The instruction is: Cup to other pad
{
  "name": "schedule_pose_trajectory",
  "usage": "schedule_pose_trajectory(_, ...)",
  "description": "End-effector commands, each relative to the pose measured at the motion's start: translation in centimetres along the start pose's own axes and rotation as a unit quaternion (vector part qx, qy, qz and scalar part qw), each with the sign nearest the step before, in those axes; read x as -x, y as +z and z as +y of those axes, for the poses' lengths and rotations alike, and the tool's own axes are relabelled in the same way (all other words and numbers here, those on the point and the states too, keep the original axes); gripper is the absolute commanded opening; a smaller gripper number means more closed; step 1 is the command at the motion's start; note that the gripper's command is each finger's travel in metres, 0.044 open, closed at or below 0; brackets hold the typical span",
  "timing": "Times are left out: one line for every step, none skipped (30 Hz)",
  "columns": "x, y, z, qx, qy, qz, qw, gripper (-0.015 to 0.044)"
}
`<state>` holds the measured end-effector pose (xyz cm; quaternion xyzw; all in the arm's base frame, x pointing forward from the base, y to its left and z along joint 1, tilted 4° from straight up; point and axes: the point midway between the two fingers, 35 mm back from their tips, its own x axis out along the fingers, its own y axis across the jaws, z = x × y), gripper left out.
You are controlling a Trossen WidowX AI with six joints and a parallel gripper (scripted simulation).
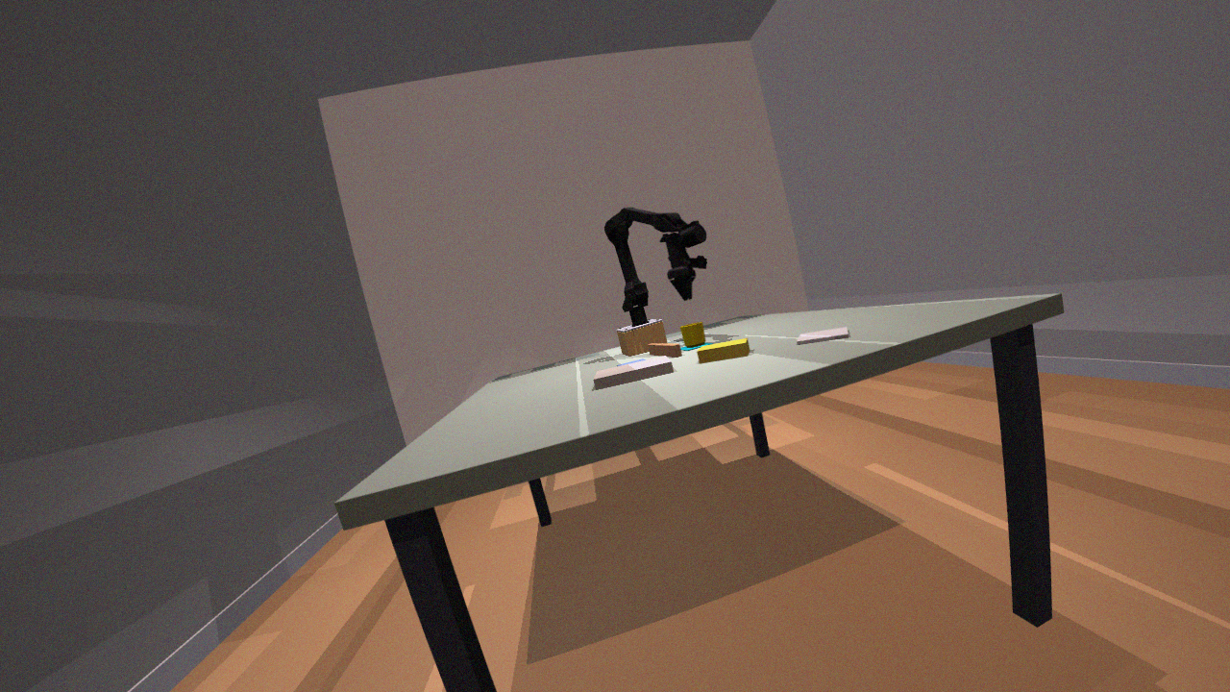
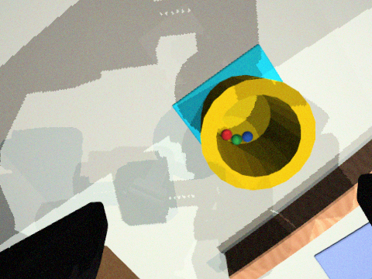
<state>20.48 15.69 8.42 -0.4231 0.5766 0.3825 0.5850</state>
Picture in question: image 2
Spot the yellow cup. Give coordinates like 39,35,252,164
201,75,315,190

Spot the red marble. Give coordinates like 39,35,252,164
221,129,233,140

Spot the blue marble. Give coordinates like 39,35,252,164
242,130,253,142

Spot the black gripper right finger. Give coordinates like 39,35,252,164
356,174,372,226

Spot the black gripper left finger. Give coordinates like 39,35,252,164
0,201,108,279

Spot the green marble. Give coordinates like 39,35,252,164
232,133,243,145

